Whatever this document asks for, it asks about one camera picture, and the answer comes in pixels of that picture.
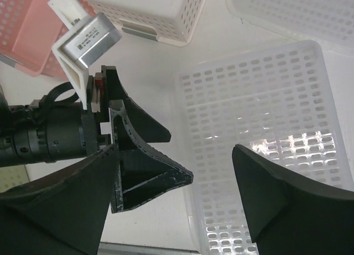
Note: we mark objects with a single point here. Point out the translucent white basket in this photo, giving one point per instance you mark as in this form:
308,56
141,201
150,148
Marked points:
328,22

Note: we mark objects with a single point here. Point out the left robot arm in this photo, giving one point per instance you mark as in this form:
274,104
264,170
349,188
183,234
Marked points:
50,130

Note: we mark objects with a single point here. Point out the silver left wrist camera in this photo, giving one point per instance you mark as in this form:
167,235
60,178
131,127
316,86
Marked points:
91,41

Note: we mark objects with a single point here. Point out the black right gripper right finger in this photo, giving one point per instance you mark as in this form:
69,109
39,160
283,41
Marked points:
288,213

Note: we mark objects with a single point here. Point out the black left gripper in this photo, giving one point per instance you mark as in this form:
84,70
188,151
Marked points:
143,172

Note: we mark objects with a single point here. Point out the aluminium front rail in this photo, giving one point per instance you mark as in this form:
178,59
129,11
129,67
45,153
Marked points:
114,248

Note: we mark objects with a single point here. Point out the yellow green plastic basket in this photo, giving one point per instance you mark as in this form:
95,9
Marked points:
12,176

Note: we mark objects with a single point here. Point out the large white perforated basket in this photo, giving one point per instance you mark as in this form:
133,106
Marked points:
276,101

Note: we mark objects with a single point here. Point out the pink plastic basket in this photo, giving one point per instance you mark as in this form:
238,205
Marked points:
29,28

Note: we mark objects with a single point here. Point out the cream white small basket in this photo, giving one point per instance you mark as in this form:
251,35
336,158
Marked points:
171,22

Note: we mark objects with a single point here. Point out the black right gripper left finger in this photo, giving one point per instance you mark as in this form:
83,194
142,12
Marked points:
63,212

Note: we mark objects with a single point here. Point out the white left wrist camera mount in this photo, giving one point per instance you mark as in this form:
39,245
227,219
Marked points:
74,16

